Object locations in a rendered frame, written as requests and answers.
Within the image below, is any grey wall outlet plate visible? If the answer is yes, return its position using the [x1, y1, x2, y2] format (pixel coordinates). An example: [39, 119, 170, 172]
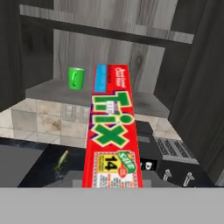
[62, 104, 91, 123]

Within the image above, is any grey wood wall cabinet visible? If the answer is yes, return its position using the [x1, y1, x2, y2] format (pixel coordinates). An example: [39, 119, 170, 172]
[18, 0, 196, 119]

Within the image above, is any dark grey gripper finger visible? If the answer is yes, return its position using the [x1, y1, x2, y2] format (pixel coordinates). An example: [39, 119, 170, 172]
[44, 171, 86, 189]

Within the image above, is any green mug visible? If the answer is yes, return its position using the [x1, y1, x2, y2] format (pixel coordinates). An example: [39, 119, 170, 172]
[67, 66, 86, 91]

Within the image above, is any red cereal box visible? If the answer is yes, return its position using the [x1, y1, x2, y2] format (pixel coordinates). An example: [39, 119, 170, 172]
[81, 64, 144, 189]

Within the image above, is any dark grey cabinet door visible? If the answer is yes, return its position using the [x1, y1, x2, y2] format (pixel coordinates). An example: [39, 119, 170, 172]
[0, 0, 55, 114]
[168, 0, 224, 186]

